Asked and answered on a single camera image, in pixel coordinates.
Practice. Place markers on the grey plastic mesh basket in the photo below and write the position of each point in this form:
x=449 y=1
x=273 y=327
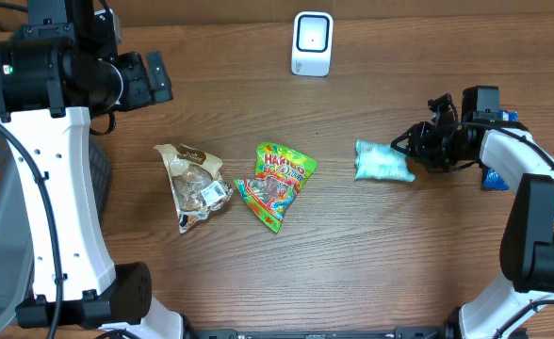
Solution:
x=51 y=176

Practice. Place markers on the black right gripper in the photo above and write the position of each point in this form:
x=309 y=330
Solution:
x=418 y=149

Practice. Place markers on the green Haribo candy bag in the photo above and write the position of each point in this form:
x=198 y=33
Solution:
x=280 y=175

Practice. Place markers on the light blue snack packet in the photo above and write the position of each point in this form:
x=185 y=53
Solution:
x=380 y=162

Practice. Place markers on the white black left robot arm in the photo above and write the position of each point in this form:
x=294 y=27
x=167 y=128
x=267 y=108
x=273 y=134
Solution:
x=57 y=73

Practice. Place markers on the brown cookie bag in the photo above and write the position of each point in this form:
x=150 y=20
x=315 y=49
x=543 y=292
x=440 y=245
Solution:
x=197 y=187

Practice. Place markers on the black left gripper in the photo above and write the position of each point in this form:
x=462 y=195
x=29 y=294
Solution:
x=143 y=92

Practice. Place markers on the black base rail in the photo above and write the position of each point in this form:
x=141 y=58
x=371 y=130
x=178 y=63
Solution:
x=424 y=332

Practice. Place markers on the blue Oreo packet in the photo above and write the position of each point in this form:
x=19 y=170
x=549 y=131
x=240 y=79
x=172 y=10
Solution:
x=491 y=180

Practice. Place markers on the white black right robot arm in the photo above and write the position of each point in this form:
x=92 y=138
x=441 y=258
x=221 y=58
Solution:
x=525 y=283

